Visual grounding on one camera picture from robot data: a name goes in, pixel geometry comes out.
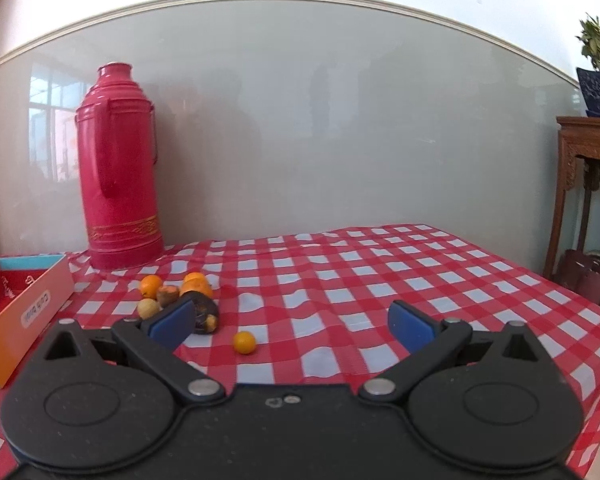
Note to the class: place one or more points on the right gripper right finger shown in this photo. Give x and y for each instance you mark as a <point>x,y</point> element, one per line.
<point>475,400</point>

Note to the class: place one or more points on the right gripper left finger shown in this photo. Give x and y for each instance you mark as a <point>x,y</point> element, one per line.
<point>99,399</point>

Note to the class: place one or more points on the pale yellow round fruit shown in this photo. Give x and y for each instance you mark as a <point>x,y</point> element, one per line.
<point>147,308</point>

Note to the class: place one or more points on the dark rotten banana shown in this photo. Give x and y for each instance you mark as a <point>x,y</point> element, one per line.
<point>206,313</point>

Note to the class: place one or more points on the small orange kumquat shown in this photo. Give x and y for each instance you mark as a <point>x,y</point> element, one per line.
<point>244,343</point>

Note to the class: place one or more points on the brown bitten fruit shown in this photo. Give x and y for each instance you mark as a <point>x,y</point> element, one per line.
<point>167,294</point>

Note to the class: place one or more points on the small orange left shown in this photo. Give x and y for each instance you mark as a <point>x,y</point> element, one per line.
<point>149,286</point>

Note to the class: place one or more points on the small orange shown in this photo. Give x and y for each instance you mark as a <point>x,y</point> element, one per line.
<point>194,276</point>
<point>149,286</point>

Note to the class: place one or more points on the orange cloth book box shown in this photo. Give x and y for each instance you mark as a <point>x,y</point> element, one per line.
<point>32,291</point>

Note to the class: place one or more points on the large orange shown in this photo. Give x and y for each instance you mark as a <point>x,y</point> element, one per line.
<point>200,285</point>

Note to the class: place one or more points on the small orange back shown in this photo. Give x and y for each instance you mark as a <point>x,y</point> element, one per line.
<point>194,276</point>

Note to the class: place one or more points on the red white checkered tablecloth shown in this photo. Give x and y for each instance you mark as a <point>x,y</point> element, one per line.
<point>317,304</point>

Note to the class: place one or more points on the red thermos flask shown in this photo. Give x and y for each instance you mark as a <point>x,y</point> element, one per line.
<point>117,150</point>

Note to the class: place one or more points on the carved wooden side table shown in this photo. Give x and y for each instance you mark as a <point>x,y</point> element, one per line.
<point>578,138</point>

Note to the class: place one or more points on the green potted plant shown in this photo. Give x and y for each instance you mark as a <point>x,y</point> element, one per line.
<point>589,37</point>

